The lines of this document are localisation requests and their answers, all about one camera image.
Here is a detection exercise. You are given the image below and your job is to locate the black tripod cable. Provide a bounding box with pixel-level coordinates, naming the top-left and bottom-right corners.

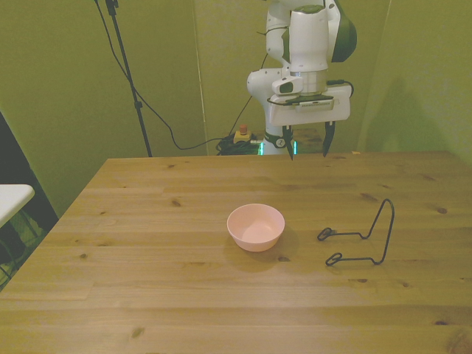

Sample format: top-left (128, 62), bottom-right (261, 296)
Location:
top-left (93, 0), bottom-right (223, 151)

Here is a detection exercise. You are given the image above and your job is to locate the black wire bowl rack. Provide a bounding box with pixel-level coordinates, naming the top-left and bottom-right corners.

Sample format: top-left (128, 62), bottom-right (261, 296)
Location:
top-left (317, 198), bottom-right (396, 267)

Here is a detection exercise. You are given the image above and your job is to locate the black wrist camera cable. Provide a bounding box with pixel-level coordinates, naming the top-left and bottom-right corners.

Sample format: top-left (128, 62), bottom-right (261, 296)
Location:
top-left (266, 79), bottom-right (355, 108)

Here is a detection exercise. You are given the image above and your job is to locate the black tripod stand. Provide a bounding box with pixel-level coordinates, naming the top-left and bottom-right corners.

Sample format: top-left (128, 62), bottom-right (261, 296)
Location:
top-left (105, 0), bottom-right (154, 159)

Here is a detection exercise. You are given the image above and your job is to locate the black coiled cable bundle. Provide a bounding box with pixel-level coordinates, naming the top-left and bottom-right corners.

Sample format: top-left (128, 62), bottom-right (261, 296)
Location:
top-left (215, 135), bottom-right (265, 156)

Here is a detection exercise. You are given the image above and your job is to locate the yellow emergency stop button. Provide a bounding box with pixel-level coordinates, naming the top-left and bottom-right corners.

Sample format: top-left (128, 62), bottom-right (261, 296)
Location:
top-left (233, 124), bottom-right (254, 145)

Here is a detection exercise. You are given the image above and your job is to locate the dark panel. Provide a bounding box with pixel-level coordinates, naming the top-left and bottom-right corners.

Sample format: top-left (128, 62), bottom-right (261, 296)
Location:
top-left (0, 109), bottom-right (60, 232)

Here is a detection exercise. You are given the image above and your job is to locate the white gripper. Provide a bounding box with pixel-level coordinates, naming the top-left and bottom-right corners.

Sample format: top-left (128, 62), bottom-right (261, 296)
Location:
top-left (267, 83), bottom-right (352, 161)

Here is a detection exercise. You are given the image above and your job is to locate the pink plastic bowl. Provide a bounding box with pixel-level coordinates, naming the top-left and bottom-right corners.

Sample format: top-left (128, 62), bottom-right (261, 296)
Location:
top-left (226, 203), bottom-right (286, 253)

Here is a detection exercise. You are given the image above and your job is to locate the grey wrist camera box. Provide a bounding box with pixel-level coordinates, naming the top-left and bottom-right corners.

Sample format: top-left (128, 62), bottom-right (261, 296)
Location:
top-left (285, 94), bottom-right (341, 113)

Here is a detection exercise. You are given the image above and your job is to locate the white side table top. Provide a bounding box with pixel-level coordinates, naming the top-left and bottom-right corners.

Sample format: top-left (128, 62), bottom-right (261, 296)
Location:
top-left (0, 184), bottom-right (36, 229)

